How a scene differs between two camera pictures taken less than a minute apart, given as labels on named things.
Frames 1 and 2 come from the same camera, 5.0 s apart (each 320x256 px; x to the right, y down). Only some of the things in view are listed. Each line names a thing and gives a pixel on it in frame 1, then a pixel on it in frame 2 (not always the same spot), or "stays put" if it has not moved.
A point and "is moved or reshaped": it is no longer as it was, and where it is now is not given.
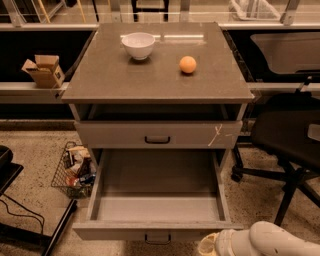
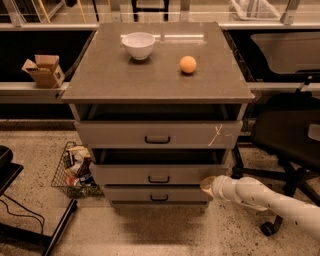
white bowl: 139,44 stays put
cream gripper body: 224,246 -> 219,188
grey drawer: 156,196 is moved or reshaped
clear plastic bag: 253,10 stays put
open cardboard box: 45,70 stays put
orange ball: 187,64 stays put
